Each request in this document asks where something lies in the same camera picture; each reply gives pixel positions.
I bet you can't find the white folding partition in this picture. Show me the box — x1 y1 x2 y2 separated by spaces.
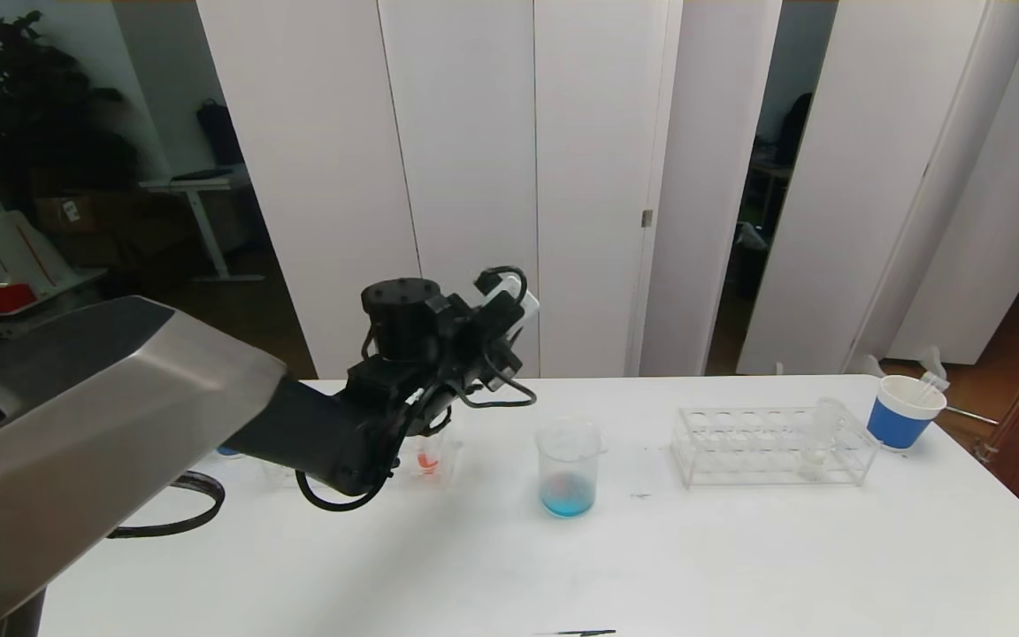
735 0 1019 377
198 0 683 381

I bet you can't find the white background desk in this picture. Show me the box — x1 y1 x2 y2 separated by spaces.
140 168 264 286

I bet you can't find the black bag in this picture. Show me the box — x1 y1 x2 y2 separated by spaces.
198 101 247 171

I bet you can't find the white angled partition panel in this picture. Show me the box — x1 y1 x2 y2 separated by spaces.
640 0 783 379

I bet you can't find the white machine base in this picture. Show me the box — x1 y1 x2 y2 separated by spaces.
0 212 111 319

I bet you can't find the dark potted plant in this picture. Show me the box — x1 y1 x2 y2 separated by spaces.
0 0 143 213

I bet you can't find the white partition foot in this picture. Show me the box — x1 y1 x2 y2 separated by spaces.
846 348 946 386

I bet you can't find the clear glass beaker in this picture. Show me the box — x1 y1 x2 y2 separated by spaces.
536 418 608 518

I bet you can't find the clear acrylic test tube rack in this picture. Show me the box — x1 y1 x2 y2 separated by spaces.
672 407 880 487
260 416 463 489

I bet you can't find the black camera cable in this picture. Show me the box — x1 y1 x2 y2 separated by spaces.
456 265 539 410

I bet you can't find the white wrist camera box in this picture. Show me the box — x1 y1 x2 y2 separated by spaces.
476 272 540 335

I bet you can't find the cardboard box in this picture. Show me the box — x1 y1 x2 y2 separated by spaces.
35 196 121 238

